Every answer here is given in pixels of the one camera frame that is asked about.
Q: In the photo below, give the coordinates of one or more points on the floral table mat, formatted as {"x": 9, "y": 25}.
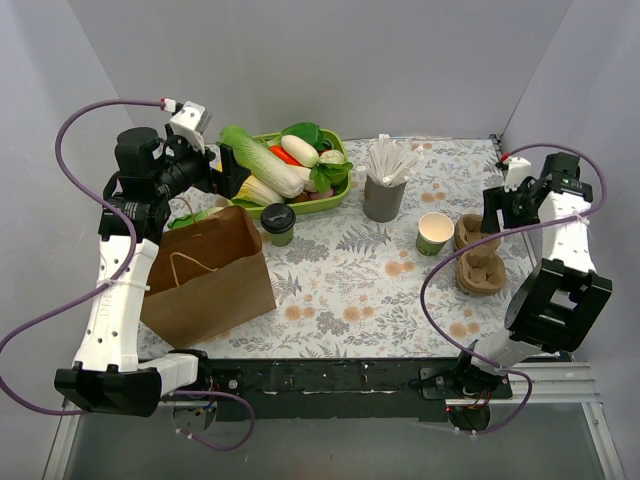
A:
{"x": 350, "y": 287}

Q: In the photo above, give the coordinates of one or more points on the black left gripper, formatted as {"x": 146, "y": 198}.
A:
{"x": 225, "y": 170}

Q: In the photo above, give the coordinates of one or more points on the grey straw holder cup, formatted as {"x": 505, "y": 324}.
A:
{"x": 381, "y": 203}

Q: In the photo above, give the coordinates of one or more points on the green napa cabbage toy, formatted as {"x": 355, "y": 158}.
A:
{"x": 261, "y": 162}

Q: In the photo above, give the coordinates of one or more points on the brown paper bag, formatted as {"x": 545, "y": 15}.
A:
{"x": 208, "y": 277}

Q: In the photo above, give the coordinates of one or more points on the aluminium frame rail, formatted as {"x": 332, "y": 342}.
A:
{"x": 545, "y": 422}

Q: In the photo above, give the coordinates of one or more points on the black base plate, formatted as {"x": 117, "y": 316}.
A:
{"x": 351, "y": 388}

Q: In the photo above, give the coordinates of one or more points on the bok choy toy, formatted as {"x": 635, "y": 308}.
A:
{"x": 331, "y": 171}

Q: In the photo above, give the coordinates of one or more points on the white wrapped straws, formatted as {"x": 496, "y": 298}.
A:
{"x": 392, "y": 161}

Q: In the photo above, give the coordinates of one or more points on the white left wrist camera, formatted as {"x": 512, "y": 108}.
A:
{"x": 188, "y": 120}

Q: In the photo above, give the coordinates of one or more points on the green paper coffee cup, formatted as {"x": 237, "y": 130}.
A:
{"x": 282, "y": 238}

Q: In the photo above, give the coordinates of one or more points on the black coffee cup lid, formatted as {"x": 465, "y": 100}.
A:
{"x": 277, "y": 218}

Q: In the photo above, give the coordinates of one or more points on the small green cabbage toy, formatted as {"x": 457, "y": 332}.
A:
{"x": 191, "y": 219}

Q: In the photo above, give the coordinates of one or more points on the white radish toy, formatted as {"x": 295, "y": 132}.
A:
{"x": 300, "y": 150}

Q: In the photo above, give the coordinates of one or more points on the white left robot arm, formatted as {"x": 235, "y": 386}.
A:
{"x": 106, "y": 375}

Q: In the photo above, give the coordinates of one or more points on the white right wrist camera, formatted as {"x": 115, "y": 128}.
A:
{"x": 517, "y": 169}

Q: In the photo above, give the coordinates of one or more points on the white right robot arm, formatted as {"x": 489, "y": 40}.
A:
{"x": 557, "y": 304}

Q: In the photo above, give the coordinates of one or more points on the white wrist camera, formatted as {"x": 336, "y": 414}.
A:
{"x": 188, "y": 120}
{"x": 517, "y": 169}

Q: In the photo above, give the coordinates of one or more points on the brown cardboard cup carrier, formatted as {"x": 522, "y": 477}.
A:
{"x": 480, "y": 271}

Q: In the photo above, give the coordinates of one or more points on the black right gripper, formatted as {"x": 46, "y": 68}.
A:
{"x": 493, "y": 209}

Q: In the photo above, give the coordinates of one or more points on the yellow napa cabbage toy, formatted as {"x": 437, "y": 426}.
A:
{"x": 257, "y": 192}

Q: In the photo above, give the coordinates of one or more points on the green leafy vegetable toy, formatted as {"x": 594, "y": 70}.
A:
{"x": 307, "y": 131}

